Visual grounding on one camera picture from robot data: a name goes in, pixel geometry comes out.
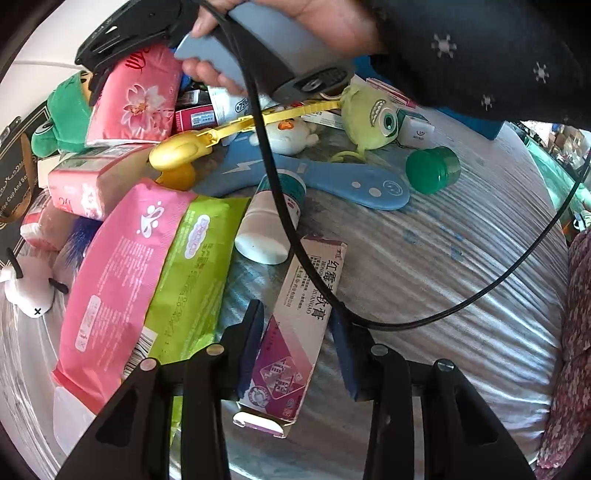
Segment blue foam boomerang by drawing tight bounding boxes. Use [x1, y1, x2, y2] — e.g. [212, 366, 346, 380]
[196, 136, 412, 212]

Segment blue furry toy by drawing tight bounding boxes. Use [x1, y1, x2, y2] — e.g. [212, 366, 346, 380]
[60, 217, 100, 273]

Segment pink wipes packet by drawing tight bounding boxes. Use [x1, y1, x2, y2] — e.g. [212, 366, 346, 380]
[51, 177, 199, 414]

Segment person's right forearm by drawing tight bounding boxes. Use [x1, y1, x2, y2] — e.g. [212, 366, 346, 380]
[365, 0, 591, 136]

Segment white bottle green label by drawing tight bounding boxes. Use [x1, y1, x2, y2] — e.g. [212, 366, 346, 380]
[234, 172, 307, 265]

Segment white plush black horns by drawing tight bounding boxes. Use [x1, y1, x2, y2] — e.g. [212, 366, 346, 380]
[0, 247, 70, 319]

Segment green wipes packet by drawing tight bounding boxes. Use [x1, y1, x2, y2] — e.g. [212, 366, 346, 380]
[134, 195, 253, 445]

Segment white striped tablecloth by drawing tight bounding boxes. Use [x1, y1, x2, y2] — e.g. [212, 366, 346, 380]
[0, 106, 571, 480]

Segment green jar cap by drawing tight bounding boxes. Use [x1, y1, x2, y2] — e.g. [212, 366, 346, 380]
[405, 145, 462, 195]

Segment green frog plush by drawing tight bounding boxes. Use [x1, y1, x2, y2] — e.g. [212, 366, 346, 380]
[31, 71, 96, 158]

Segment yellow long-handled scoop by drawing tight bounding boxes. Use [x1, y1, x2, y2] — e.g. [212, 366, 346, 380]
[148, 99, 343, 191]

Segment red white box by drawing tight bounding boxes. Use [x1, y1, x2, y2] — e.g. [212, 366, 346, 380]
[171, 104, 221, 136]

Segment small white green box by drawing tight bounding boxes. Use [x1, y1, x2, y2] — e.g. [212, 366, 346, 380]
[396, 108, 436, 151]

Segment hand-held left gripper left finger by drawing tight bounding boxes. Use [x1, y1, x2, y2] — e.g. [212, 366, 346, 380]
[55, 299, 266, 480]

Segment green one-eyed monster plush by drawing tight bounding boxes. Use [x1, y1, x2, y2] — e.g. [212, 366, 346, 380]
[329, 83, 400, 162]

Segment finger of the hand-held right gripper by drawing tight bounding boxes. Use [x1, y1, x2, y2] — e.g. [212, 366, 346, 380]
[75, 0, 182, 108]

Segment white tube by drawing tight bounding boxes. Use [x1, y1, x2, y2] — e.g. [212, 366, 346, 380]
[206, 85, 278, 126]

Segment black cable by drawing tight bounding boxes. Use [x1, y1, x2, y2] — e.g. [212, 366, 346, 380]
[198, 0, 591, 331]

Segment white duck toy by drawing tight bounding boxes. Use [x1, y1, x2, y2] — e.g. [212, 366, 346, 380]
[265, 115, 321, 156]

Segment pink purple ointment box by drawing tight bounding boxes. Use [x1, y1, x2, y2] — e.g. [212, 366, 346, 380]
[232, 234, 348, 439]

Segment black gift box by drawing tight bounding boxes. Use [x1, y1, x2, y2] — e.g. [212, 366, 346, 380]
[0, 99, 64, 260]

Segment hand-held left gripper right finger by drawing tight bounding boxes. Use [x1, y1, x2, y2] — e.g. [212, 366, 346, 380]
[329, 309, 539, 480]

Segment person's right hand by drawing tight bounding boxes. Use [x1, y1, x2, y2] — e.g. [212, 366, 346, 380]
[182, 0, 385, 97]

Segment small pink tissue pack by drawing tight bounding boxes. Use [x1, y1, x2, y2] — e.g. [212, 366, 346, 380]
[47, 144, 156, 220]

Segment floral cloth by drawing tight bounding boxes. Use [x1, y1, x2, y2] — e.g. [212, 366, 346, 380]
[534, 228, 591, 470]

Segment pink floral tissue packet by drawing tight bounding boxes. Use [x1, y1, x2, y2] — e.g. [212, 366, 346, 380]
[85, 44, 185, 149]

